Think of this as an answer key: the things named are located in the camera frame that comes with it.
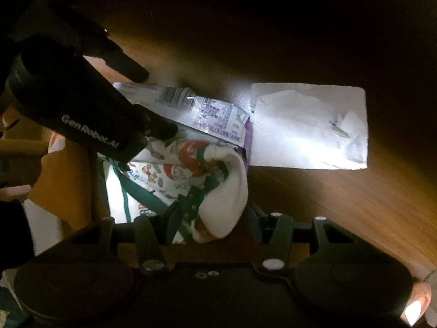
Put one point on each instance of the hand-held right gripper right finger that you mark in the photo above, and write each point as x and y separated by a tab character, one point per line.
254	223

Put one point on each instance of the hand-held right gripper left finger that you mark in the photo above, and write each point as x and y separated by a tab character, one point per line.
174	222

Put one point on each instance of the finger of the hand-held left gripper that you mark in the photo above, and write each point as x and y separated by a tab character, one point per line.
126	65
160	128

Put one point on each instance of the white printed sock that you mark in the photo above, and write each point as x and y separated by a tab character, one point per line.
222	191

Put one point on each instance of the silver purple snack wrapper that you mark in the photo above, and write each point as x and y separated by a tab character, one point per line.
211	116

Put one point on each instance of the person's right hand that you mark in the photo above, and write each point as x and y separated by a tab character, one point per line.
418	305

